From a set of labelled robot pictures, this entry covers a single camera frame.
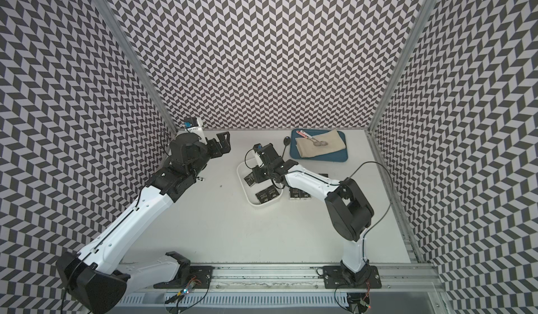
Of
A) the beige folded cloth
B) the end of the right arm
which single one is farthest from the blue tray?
the end of the right arm

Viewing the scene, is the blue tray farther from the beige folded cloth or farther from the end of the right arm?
the end of the right arm

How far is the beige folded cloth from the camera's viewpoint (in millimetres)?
1100
